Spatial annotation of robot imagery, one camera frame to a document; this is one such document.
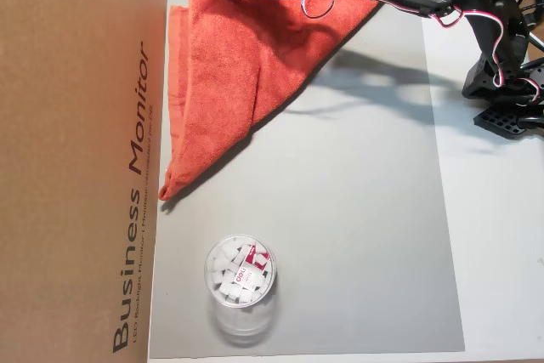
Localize orange terry towel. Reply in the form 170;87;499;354
157;0;381;201

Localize grey table mat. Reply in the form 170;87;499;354
147;0;467;360

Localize brown cardboard monitor box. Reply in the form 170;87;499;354
0;0;172;363

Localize red white eraser packet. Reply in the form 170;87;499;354
230;243;273;292

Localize black perforated base clamp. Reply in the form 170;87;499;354
473;105;544;139

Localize clear plastic jar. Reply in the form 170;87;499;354
202;233;284;347

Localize red white servo wire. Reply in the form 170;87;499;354
298;0;337;20

